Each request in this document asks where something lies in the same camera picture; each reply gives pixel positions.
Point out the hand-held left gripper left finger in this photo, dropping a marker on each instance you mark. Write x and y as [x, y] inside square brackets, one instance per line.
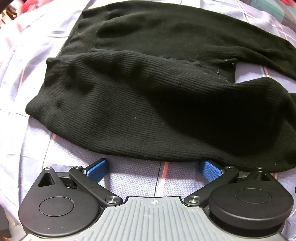
[98, 170]

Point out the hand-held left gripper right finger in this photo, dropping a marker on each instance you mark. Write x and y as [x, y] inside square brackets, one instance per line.
[210, 171]

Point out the black ribbed pants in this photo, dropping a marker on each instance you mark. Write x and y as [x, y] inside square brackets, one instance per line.
[148, 92]

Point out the purple plaid bedsheet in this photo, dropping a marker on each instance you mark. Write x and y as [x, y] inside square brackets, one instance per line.
[25, 60]

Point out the teal patchwork quilt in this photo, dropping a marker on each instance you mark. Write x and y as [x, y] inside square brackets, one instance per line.
[272, 9]

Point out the pink red cloth pile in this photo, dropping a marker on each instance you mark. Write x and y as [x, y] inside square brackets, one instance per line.
[29, 5]

